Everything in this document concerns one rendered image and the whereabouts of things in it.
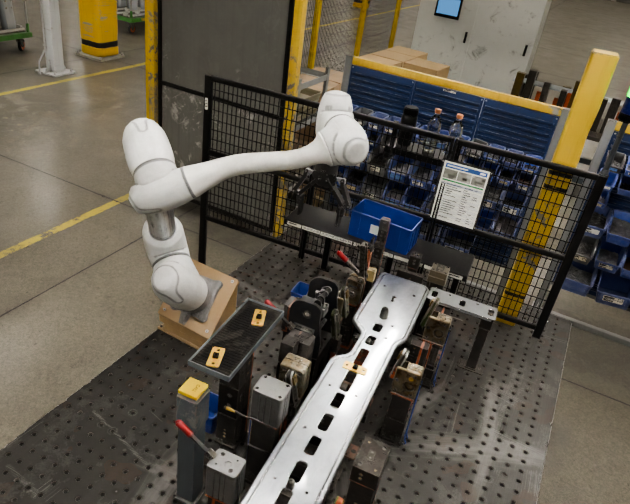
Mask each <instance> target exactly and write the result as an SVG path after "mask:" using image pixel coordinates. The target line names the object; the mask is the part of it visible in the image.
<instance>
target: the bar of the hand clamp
mask: <svg viewBox="0 0 630 504"><path fill-rule="evenodd" d="M357 247H359V248H360V264H359V277H363V278H364V279H365V281H366V280H367V254H368V249H369V251H370V252H372V251H373V250H374V246H373V245H370V247H369V246H368V243H367V242H362V243H361V244H360V245H357Z"/></svg>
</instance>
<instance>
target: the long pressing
mask: <svg viewBox="0 0 630 504"><path fill-rule="evenodd" d="M384 285H385V286H384ZM428 293H429V289H428V288H427V287H426V286H425V285H422V284H419V283H416V282H413V281H410V280H407V279H404V278H401V277H398V276H395V275H392V274H389V273H386V272H383V273H381V274H380V275H379V276H378V278H377V280H376V281H375V283H374V284H373V286H372V288H371V289H370V291H369V292H368V294H367V295H366V297H365V299H364V300H363V302H362V303H361V305H360V306H359V308H358V310H357V311H356V313H355V314H354V316H353V319H352V323H353V324H354V326H355V327H356V329H357V330H358V331H359V333H360V336H359V338H358V340H357V341H356V343H355V345H354V346H353V348H352V350H351V351H350V352H349V353H347V354H342V355H337V356H333V357H331V358H330V360H329V361H328V363H327V364H326V366H325V368H324V369H323V371H322V372H321V374H320V376H319V377H318V379H317V380H316V382H315V384H314V385H313V387H312V388H311V390H310V392H309V393H308V395H307V396H306V398H305V400H304V401H303V403H302V404H301V406H300V408H299V409H298V411H297V412H296V414H295V416H294V417H293V419H292V420H291V422H290V424H289V425H288V427H287V428H286V430H285V432H284V433H283V435H282V436H281V438H280V440H279V441H278V443H277V444H276V446H275V448H274V449H273V451H272V452H271V454H270V456H269V457H268V459H267V460H266V462H265V464H264V465H263V467H262V468H261V470H260V472H259V473H258V475H257V476H256V478H255V480H254V481H253V483H252V484H251V486H250V488H249V489H248V491H247V492H246V494H245V496H244V497H243V499H242V500H241V502H240V504H275V502H276V500H277V498H278V497H279V495H280V493H281V491H282V490H283V489H287V490H288V491H291V492H292V496H291V498H290V500H289V502H288V503H287V504H322V502H323V500H324V498H325V496H326V494H327V492H328V490H329V488H330V485H331V483H332V481H333V479H334V477H335V475H336V473H337V471H338V469H339V467H340V464H341V462H342V460H343V458H344V456H345V454H346V452H347V450H348V448H349V446H350V443H351V441H352V439H353V437H354V435H355V433H356V431H357V429H358V427H359V425H360V423H361V420H362V418H363V416H364V414H365V412H366V410H367V408H368V406H369V404H370V402H371V399H372V397H373V395H374V393H375V391H376V389H377V387H378V385H379V383H380V381H381V378H382V376H383V374H384V372H385V370H386V368H387V366H388V364H389V362H390V360H391V357H392V355H393V353H394V351H395V349H396V348H397V347H398V346H400V345H402V344H403V343H405V342H406V341H407V340H408V338H409V336H410V333H411V331H412V329H413V327H414V325H415V323H416V320H417V318H418V316H419V314H420V312H421V309H422V307H423V305H424V303H425V301H426V298H427V295H428ZM413 295H415V296H413ZM394 296H395V297H396V298H394V300H393V301H394V302H392V301H391V300H392V297H394ZM384 306H386V307H388V309H389V314H388V318H387V319H381V318H380V317H379V316H380V312H381V309H382V307H384ZM375 324H379V325H381V326H382V329H381V331H380V332H376V331H374V330H373V327H374V326H375ZM391 326H393V327H391ZM368 336H372V337H375V338H376V340H375V342H374V344H373V345H368V344H366V343H365V342H366V340H367V338H368ZM385 338H387V339H385ZM361 349H365V350H368V351H369V353H368V355H367V357H366V359H365V360H364V362H363V364H362V367H365V368H367V369H368V371H367V373H366V375H365V376H363V375H361V374H358V373H356V374H357V375H356V377H355V379H354V381H353V383H352V385H351V386H350V388H349V390H348V391H347V392H344V391H342V390H340V389H339V388H340V386H341V384H342V383H343V381H344V379H345V377H346V375H347V374H348V372H350V370H348V369H345V368H343V367H342V366H343V364H344V362H345V361H349V362H352V363H354V361H355V359H356V358H357V356H358V354H359V352H360V351H361ZM329 385H331V386H329ZM337 393H340V394H342V395H344V396H345V398H344V399H343V401H342V403H341V405H340V407H339V408H338V409H335V408H332V407H331V406H330V404H331V402H332V400H333V399H334V397H335V395H336V394H337ZM355 395H357V397H356V396H355ZM325 414H329V415H332V416H333V420H332V422H331V424H330V425H329V427H328V429H327V431H322V430H320V429H318V425H319V424H320V422H321V420H322V418H323V416H324V415H325ZM304 426H306V428H304ZM313 436H315V437H317V438H320V439H321V442H320V444H319V446H318V448H317V450H316V451H315V453H314V455H312V456H311V455H308V454H306V453H305V452H304V450H305V448H306V447H307V445H308V443H309V441H310V440H311V438H312V437H313ZM299 461H301V462H304V463H306V464H307V468H306V470H305V472H304V474H303V476H302V477H301V479H300V481H299V482H298V483H296V482H295V487H294V488H293V490H291V489H289V488H287V487H286V485H287V482H288V479H289V477H290V475H291V473H292V472H293V470H294V468H295V466H296V464H297V463H298V462H299ZM274 477H275V478H276V479H274ZM305 492H308V494H306V493H305Z"/></svg>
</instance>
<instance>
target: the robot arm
mask: <svg viewBox="0 0 630 504"><path fill-rule="evenodd" d="M352 111H353V106H352V101H351V97H350V95H349V94H347V93H345V92H342V91H339V90H332V91H328V92H326V93H325V94H324V95H323V97H322V99H321V102H320V105H319V108H318V113H317V119H316V138H315V139H314V141H313V142H312V143H310V144H309V145H307V146H304V147H302V148H299V149H295V150H289V151H276V152H260V153H245V154H237V155H231V156H227V157H222V158H218V159H215V160H211V161H207V162H203V163H198V164H194V165H189V166H184V167H181V168H178V169H177V167H176V164H175V158H174V155H173V151H172V148H171V145H170V143H169V140H168V138H167V136H166V134H165V132H164V130H163V129H162V128H161V127H160V126H159V125H158V124H157V123H156V122H155V121H153V120H150V119H147V118H138V119H135V120H133V121H131V122H130V123H129V124H128V125H127V126H126V127H125V130H124V133H123V138H122V143H123V149H124V153H125V158H126V162H127V165H128V168H129V170H130V172H131V174H132V176H133V177H134V181H135V185H134V186H132V187H131V189H130V191H129V201H130V203H131V205H132V206H133V208H134V209H135V210H136V211H137V212H138V213H140V214H146V218H147V220H146V222H145V223H144V226H143V230H142V235H143V241H144V245H145V249H146V252H147V255H148V258H149V261H150V263H151V266H152V268H153V273H152V277H151V285H152V288H153V291H154V293H155V294H156V296H157V297H158V298H159V299H160V300H162V301H163V302H165V303H166V304H168V305H170V307H171V309H173V310H179V311H181V314H180V318H179V321H178V322H179V323H181V324H183V325H185V324H186V322H187V321H188V319H189V318H190V316H193V317H196V318H197V319H199V320H200V321H201V322H206V321H207V320H208V314H209V312H210V310H211V307H212V305H213V303H214V301H215V298H216V296H217V294H218V292H219V290H220V289H221V288H222V287H223V283H222V282H221V281H219V280H212V279H210V278H207V277H205V276H202V275H200V274H199V273H198V271H197V269H196V268H195V266H194V264H193V262H192V260H191V257H190V254H189V249H188V245H187V241H186V237H185V234H184V230H183V226H182V224H181V222H180V221H179V220H178V219H177V218H176V217H174V210H173V209H174V208H177V207H179V206H182V205H184V204H186V203H187V202H189V201H191V200H193V199H195V198H197V197H199V196H200V195H202V194H203V193H204V192H206V191H207V190H209V189H211V188H212V187H214V186H215V185H217V184H219V183H220V182H222V181H224V180H226V179H228V178H231V177H234V176H238V175H243V174H251V173H261V172H272V171H283V170H292V169H299V168H304V167H307V168H306V169H305V170H304V173H303V176H302V177H301V178H300V180H299V181H298V182H297V184H296V185H295V186H294V188H293V189H292V192H295V193H296V194H297V199H296V204H298V210H297V215H300V214H301V213H302V211H303V204H304V197H305V193H303V192H305V191H306V190H307V189H309V188H310V187H311V186H313V185H314V184H317V185H318V186H323V187H324V188H329V189H330V191H332V193H333V195H334V197H335V198H336V200H337V202H338V204H339V207H338V211H337V216H336V222H335V227H338V225H339V224H340V220H341V217H343V216H344V214H345V208H347V209H349V208H350V207H351V206H352V203H351V199H350V196H349V192H348V189H347V185H346V177H343V178H339V177H338V176H337V173H338V167H339V165H345V166H355V165H358V164H360V163H361V162H363V161H364V160H365V158H366V157H367V155H368V152H369V142H368V139H367V135H366V133H365V131H364V129H363V128H362V127H361V125H360V124H359V123H358V122H357V121H355V120H354V115H353V113H352ZM312 165H315V167H314V170H312V169H310V167H308V166H312ZM310 174H312V175H313V177H314V180H313V181H311V182H310V183H309V184H308V185H306V186H305V187H304V188H302V189H301V190H300V189H299V187H300V186H301V185H302V183H303V182H304V181H305V179H306V178H307V177H308V176H309V175H310ZM336 181H338V182H339V185H340V188H341V191H342V195H343V197H342V195H341V194H340V192H339V190H338V188H337V185H336V183H335V182H336ZM343 198H344V199H343Z"/></svg>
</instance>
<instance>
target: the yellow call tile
mask: <svg viewBox="0 0 630 504"><path fill-rule="evenodd" d="M207 388H208V384H206V383H203V382H201V381H199V380H196V379H194V378H191V377H190V378H189V379H188V380H187V381H186V382H185V383H184V384H183V385H182V386H181V387H180V389H179V390H178V393H180V394H182V395H184V396H187V397H189V398H191V399H194V400H196V401H197V400H198V398H199V397H200V396H201V395H202V394H203V393H204V391H205V390H206V389H207Z"/></svg>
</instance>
